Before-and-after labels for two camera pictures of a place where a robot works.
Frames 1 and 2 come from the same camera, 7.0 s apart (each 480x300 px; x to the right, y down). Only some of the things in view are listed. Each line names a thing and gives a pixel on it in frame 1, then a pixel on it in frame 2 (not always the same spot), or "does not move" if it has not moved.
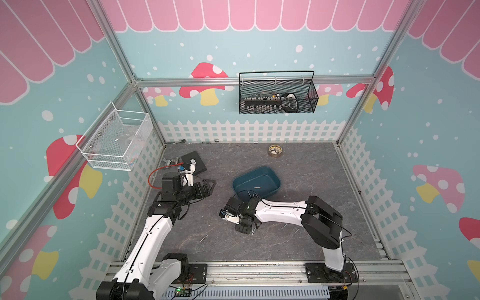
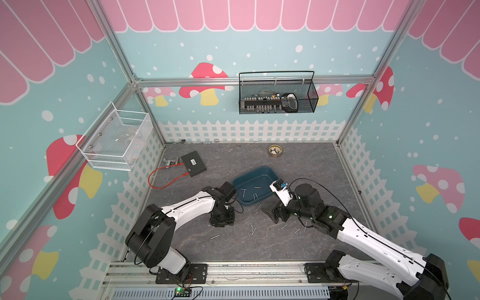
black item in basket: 289,102 does not move
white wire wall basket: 117,139 does not move
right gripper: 242,230 → 283,216
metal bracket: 169,162 does not move
